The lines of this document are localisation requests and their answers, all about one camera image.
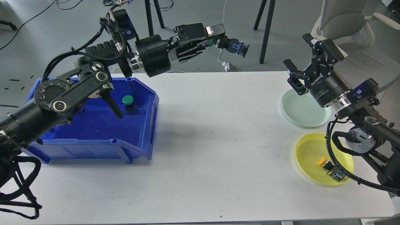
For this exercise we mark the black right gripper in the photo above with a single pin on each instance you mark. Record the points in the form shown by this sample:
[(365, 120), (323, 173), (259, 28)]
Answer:
[(325, 85)]

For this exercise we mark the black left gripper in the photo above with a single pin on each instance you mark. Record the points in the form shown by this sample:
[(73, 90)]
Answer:
[(154, 51)]

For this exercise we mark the green push button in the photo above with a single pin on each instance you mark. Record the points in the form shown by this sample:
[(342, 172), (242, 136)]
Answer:
[(232, 45), (129, 105)]

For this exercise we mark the yellow push button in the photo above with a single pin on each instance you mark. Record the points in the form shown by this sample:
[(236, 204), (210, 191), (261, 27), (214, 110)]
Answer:
[(332, 169)]

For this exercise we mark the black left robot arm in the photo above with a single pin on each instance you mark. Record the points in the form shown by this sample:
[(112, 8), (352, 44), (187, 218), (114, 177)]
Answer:
[(72, 77)]

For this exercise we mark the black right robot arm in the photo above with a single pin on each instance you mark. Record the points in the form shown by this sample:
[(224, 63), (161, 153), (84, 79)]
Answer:
[(358, 129)]

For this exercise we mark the pale green plate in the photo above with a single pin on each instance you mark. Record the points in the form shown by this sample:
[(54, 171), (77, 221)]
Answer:
[(303, 110)]

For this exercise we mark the yellow plate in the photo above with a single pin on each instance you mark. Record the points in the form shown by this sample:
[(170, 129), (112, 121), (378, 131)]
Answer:
[(308, 152)]

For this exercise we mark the grey office chair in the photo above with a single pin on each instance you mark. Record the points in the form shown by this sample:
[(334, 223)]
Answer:
[(344, 22)]

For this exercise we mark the black stand leg left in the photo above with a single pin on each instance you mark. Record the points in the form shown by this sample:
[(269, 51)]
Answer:
[(149, 16)]

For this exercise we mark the black stand leg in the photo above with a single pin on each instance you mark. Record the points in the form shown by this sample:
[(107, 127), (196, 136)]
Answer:
[(267, 25), (149, 16)]

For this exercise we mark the black stand leg right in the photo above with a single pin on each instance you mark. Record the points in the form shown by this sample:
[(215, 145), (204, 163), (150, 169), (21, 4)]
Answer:
[(267, 25)]

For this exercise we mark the blue plastic bin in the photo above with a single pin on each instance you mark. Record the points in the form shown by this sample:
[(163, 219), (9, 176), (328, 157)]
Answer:
[(96, 132)]

